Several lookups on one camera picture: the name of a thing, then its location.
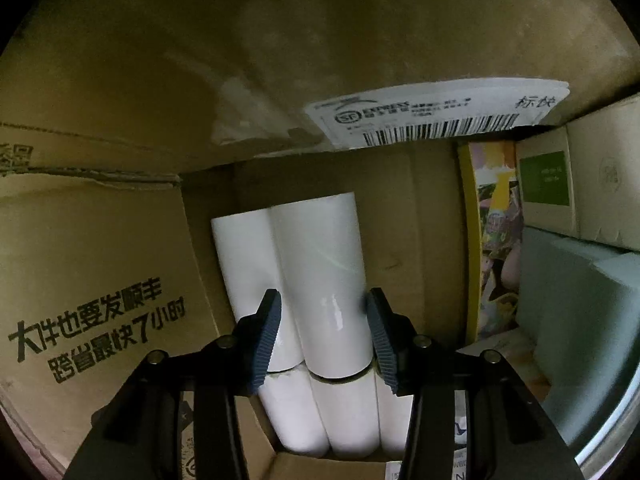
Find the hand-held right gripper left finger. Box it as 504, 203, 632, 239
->
65, 288, 284, 480

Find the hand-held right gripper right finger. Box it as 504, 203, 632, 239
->
364, 287, 582, 480

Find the white tissue roll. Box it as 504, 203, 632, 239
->
270, 191, 373, 380

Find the brown cardboard box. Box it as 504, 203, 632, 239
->
0, 0, 640, 480

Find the stack of white paper rolls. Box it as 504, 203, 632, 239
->
210, 214, 417, 460

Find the pale blue printed tissue packet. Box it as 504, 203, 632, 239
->
385, 332, 554, 480

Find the yellow colourful printed box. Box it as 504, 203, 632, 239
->
456, 140, 525, 347

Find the light blue flat pack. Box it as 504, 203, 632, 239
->
514, 226, 640, 457

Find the white box green square label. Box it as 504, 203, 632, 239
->
514, 125, 582, 235

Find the white shipping label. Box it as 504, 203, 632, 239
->
305, 78, 572, 152

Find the large white box green print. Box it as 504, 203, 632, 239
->
565, 94, 640, 252

